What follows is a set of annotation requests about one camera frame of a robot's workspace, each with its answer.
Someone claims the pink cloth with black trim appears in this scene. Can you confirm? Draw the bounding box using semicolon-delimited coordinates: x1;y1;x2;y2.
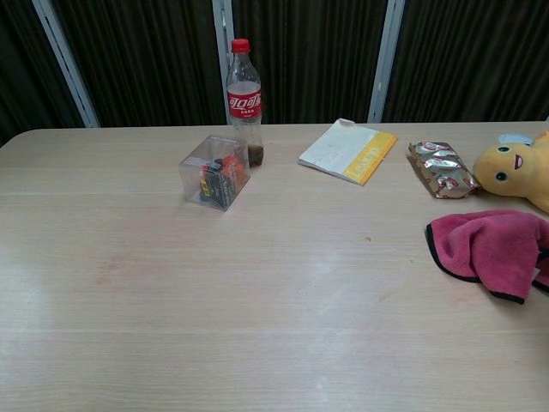
425;209;549;306

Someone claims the red and black toy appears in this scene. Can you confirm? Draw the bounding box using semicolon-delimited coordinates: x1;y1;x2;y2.
198;154;250;205

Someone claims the clear plastic box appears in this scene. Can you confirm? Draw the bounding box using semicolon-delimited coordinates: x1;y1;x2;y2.
178;134;251;213

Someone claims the white yellow booklet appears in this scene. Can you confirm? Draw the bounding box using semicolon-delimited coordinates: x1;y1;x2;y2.
298;118;399;187

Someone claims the cola bottle with red cap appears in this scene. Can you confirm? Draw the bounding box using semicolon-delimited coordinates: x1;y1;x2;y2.
226;38;265;170

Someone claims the black curtain panel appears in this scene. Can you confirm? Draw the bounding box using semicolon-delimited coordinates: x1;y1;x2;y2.
0;0;87;146
50;0;228;128
381;0;549;124
231;0;390;125

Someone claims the shiny foil snack pack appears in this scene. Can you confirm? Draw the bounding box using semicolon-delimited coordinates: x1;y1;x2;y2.
407;140;482;201

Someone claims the yellow plush toy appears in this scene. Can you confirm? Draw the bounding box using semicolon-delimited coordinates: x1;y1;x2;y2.
472;128;549;215

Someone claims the white round lid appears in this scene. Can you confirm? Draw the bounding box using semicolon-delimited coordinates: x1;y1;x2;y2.
498;133;536;145

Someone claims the grey partition post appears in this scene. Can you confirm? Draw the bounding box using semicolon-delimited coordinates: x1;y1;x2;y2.
32;0;101;129
213;0;236;126
367;0;407;124

